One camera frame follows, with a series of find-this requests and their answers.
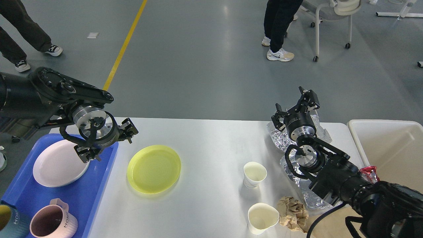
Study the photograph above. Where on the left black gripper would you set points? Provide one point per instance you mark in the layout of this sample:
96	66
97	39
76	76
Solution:
99	130

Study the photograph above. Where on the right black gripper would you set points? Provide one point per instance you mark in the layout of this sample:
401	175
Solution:
299	123

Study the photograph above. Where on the yellow plastic plate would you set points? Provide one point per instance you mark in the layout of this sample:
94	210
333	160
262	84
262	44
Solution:
154	169

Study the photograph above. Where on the pink mug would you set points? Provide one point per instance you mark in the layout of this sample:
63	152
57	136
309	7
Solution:
54	221

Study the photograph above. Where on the dark teal mug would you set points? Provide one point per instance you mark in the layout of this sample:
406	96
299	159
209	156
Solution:
13	224

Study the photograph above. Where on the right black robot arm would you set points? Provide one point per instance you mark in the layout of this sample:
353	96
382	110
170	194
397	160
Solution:
386	210

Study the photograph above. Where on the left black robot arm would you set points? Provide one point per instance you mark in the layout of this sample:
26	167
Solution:
48	99

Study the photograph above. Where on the crumpled aluminium foil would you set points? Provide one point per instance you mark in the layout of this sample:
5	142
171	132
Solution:
281	140

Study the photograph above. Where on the pink plate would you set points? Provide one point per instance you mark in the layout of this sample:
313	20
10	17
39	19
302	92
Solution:
58	165

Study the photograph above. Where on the upper white paper cup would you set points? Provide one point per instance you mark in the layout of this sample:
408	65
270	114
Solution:
254	174

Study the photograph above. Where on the white paper cup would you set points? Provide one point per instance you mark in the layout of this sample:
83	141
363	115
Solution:
261	217
254	174

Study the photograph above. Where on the person in black trousers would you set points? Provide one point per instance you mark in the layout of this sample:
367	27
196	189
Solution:
278	16

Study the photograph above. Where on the blue plastic tray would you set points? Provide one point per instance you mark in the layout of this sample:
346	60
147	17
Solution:
83	196

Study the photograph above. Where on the red crumpled wrapper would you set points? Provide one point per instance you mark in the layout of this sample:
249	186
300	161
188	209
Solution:
369	173

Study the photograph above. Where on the white wheeled chair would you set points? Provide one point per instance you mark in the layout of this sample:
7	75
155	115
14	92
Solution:
331	10

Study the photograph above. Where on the crumpled brown paper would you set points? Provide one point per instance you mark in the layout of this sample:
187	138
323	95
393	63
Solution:
292	214

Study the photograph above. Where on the white plastic bin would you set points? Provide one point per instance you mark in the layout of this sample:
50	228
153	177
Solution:
395	147

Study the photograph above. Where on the lower white paper cup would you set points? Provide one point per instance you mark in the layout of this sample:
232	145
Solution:
261	217

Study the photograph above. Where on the person in dark trousers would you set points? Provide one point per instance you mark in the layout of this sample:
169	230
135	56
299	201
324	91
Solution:
15	12

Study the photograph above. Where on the white table frame base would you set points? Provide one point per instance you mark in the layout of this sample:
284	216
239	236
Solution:
404	12

